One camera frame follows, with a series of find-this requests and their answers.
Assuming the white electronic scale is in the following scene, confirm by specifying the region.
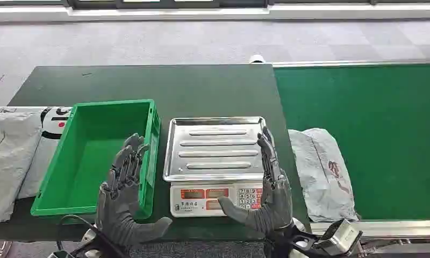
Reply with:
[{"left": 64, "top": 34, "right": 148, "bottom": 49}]
[{"left": 169, "top": 180, "right": 264, "bottom": 218}]

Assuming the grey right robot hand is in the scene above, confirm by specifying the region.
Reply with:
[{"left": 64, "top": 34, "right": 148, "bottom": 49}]
[{"left": 218, "top": 126, "right": 293, "bottom": 236}]

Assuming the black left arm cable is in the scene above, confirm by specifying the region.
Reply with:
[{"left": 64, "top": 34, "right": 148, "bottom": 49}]
[{"left": 55, "top": 214, "right": 130, "bottom": 258}]

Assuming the steel scale tray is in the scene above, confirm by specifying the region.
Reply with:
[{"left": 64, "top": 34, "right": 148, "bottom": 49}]
[{"left": 163, "top": 116, "right": 268, "bottom": 183}]

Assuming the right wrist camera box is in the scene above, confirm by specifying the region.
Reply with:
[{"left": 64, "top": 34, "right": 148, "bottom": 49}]
[{"left": 316, "top": 218, "right": 363, "bottom": 256}]

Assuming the green plastic crate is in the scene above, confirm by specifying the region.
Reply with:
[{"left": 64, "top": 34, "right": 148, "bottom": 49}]
[{"left": 30, "top": 99, "right": 162, "bottom": 220}]

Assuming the green conveyor belt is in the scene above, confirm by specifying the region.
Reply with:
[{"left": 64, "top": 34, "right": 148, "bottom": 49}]
[{"left": 274, "top": 64, "right": 430, "bottom": 221}]

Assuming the metal conveyor rail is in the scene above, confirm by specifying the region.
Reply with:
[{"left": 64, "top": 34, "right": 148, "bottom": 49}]
[
  {"left": 309, "top": 219, "right": 430, "bottom": 239},
  {"left": 271, "top": 59, "right": 430, "bottom": 68}
]

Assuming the white parcel with panda print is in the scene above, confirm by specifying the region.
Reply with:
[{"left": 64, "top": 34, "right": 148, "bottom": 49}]
[{"left": 17, "top": 106, "right": 73, "bottom": 200}]

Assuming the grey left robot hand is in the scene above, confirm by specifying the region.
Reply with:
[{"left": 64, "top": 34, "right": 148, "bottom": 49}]
[{"left": 95, "top": 132, "right": 173, "bottom": 250}]

